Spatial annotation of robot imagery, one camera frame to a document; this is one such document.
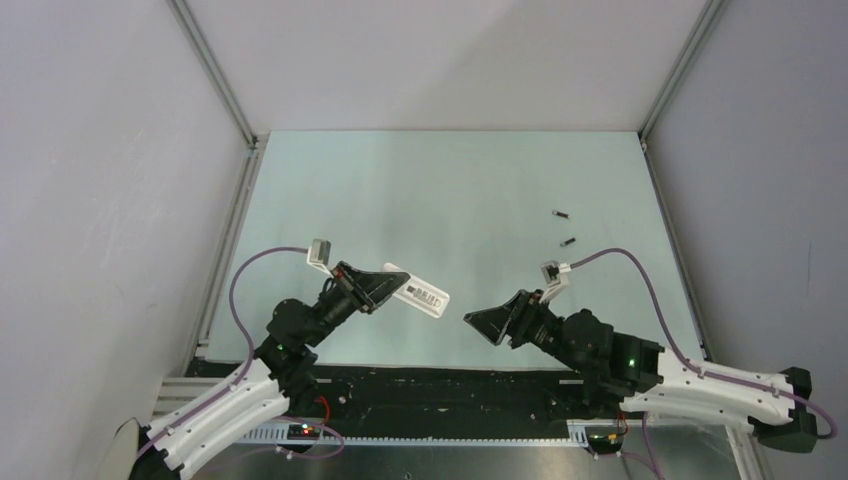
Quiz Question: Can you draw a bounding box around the aluminium frame rail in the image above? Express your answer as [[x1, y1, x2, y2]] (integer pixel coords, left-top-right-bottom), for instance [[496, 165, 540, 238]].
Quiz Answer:
[[168, 1, 259, 361], [637, 0, 773, 480]]

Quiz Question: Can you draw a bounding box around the aluminium frame rail right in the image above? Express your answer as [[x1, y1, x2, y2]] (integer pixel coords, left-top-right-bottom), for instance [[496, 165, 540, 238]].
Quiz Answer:
[[637, 0, 773, 480]]

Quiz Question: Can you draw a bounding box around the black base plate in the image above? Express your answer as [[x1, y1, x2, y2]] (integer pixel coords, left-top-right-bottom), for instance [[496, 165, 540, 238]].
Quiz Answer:
[[188, 360, 647, 440]]

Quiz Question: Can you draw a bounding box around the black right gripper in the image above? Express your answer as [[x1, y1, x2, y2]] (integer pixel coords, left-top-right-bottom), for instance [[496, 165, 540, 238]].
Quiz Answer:
[[463, 289, 587, 375]]

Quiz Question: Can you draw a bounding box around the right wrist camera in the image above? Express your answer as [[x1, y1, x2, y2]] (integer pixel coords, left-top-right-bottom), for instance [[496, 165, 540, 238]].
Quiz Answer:
[[540, 261, 572, 304]]

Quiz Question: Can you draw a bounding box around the white remote control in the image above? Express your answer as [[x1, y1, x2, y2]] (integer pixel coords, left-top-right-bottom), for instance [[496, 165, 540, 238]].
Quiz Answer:
[[381, 262, 450, 319]]

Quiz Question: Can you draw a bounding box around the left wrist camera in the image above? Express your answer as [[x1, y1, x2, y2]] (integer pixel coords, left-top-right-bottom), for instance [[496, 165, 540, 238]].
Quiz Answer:
[[306, 238, 331, 276]]

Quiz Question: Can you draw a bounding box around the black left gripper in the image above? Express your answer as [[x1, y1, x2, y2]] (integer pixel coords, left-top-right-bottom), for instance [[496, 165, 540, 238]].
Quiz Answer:
[[304, 260, 410, 347]]

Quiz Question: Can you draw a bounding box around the white cable duct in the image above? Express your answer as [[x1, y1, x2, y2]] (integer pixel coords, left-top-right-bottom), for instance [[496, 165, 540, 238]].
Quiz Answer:
[[234, 423, 588, 448]]

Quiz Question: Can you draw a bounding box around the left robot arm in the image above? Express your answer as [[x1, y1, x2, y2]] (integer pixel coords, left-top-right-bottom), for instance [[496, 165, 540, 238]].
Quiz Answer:
[[128, 262, 411, 479]]

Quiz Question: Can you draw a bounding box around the aluminium frame rail left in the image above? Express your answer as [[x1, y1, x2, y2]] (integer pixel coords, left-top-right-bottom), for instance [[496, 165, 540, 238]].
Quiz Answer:
[[168, 1, 259, 361]]

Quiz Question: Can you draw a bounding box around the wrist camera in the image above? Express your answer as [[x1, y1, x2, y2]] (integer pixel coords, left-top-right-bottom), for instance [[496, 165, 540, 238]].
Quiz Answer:
[[540, 261, 572, 304], [306, 238, 331, 276]]

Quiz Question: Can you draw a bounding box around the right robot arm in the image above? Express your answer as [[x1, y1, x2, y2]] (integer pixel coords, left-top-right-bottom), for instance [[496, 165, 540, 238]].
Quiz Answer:
[[464, 290, 819, 453]]

